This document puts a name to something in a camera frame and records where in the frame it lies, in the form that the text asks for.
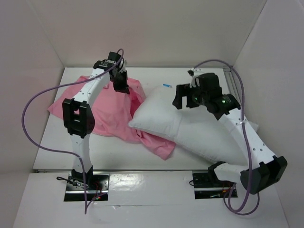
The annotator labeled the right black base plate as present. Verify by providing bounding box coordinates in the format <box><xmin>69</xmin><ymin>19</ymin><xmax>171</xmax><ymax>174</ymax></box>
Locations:
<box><xmin>189</xmin><ymin>171</ymin><xmax>234</xmax><ymax>200</ymax></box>

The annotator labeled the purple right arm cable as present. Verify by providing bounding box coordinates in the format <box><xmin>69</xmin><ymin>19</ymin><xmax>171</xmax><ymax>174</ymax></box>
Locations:
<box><xmin>187</xmin><ymin>59</ymin><xmax>260</xmax><ymax>216</ymax></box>

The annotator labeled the pink satin pillowcase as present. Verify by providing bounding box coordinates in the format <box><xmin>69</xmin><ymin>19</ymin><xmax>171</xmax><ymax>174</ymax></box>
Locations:
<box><xmin>47</xmin><ymin>75</ymin><xmax>177</xmax><ymax>162</ymax></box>

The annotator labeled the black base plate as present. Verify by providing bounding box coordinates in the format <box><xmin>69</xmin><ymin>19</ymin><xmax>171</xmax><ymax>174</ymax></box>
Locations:
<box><xmin>56</xmin><ymin>172</ymin><xmax>110</xmax><ymax>202</ymax></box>
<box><xmin>189</xmin><ymin>171</ymin><xmax>234</xmax><ymax>200</ymax></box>

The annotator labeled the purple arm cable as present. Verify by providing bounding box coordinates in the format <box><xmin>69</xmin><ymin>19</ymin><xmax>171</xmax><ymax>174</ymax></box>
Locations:
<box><xmin>187</xmin><ymin>59</ymin><xmax>260</xmax><ymax>216</ymax></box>
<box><xmin>21</xmin><ymin>48</ymin><xmax>125</xmax><ymax>214</ymax></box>

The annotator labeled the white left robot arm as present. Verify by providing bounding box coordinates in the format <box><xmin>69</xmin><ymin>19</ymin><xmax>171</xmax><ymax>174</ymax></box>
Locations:
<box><xmin>62</xmin><ymin>49</ymin><xmax>130</xmax><ymax>190</ymax></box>

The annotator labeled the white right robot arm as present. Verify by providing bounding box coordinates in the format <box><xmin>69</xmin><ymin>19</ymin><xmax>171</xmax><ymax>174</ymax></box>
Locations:
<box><xmin>172</xmin><ymin>69</ymin><xmax>287</xmax><ymax>195</ymax></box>

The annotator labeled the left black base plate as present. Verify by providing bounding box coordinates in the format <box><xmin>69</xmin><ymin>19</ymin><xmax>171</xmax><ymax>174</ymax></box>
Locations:
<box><xmin>56</xmin><ymin>172</ymin><xmax>110</xmax><ymax>202</ymax></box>

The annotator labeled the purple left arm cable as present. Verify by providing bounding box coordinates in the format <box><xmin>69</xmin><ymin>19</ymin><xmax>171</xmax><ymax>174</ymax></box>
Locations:
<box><xmin>21</xmin><ymin>48</ymin><xmax>125</xmax><ymax>214</ymax></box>

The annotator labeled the white pillow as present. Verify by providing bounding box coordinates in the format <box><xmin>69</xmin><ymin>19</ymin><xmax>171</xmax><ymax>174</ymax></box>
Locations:
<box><xmin>128</xmin><ymin>85</ymin><xmax>247</xmax><ymax>165</ymax></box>

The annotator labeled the aluminium frame rail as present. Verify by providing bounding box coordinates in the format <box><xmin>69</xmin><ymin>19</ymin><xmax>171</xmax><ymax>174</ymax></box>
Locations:
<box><xmin>223</xmin><ymin>66</ymin><xmax>243</xmax><ymax>108</ymax></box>

